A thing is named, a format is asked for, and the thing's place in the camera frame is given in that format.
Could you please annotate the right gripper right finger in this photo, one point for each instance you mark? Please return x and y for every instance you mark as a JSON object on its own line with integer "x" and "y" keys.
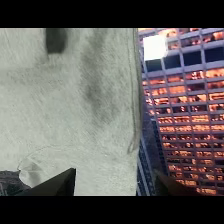
{"x": 170, "y": 187}

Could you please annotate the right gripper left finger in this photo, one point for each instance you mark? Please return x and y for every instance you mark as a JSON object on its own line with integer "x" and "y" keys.
{"x": 59, "y": 186}

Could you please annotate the white T-shirt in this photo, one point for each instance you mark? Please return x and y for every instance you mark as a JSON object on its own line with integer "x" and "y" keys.
{"x": 66, "y": 110}

